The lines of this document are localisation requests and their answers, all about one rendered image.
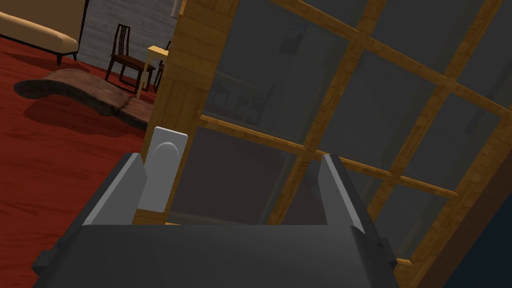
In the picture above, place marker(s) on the wooden glass-paned door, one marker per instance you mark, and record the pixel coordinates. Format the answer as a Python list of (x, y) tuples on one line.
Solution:
[(360, 100)]

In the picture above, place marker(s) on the beige sofa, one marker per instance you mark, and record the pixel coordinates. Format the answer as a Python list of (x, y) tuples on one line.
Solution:
[(36, 28)]

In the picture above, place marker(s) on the dark brown wooden coffee table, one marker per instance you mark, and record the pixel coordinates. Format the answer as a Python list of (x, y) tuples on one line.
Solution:
[(84, 90)]

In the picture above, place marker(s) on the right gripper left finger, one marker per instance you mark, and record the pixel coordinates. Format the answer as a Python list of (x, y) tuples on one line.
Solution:
[(116, 196)]

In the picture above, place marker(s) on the pale yellow table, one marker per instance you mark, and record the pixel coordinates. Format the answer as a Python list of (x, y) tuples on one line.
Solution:
[(154, 56)]

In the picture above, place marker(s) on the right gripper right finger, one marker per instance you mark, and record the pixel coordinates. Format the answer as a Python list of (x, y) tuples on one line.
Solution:
[(338, 192)]

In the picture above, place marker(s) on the dark wooden chair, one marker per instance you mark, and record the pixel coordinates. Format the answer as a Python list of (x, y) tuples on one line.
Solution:
[(160, 70), (127, 60)]

